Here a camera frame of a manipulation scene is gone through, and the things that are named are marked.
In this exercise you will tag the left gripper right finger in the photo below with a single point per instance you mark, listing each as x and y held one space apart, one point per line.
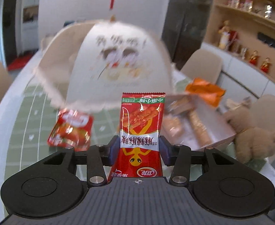
178 156

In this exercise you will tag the green grid tablecloth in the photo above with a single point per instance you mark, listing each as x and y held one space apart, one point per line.
45 185

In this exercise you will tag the pink gift box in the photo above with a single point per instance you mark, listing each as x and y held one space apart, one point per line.
188 120

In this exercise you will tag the dark refrigerator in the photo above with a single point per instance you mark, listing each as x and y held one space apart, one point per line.
185 28

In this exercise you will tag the red spicy strip packet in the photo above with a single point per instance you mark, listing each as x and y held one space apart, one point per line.
141 117

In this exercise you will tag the round bread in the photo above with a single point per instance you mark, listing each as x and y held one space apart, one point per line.
172 126

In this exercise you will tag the beige chair right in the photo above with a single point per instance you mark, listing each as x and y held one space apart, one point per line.
203 64

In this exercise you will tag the orange snack bag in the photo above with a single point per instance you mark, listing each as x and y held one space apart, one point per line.
212 94

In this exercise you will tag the red figurine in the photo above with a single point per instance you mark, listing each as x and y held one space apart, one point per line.
265 66
254 58

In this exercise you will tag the red chicken leg packet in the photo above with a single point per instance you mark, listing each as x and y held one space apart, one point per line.
72 130

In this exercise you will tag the brown teddy bear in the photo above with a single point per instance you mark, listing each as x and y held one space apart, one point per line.
251 142

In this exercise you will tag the cartoon mesh food cover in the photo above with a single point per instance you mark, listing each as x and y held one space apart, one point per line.
88 66

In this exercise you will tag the wooden shelf unit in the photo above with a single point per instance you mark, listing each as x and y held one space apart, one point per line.
235 29

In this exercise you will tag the long bread stick packet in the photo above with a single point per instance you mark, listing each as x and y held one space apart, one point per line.
199 129

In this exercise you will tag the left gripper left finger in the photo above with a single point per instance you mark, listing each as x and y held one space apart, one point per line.
98 157

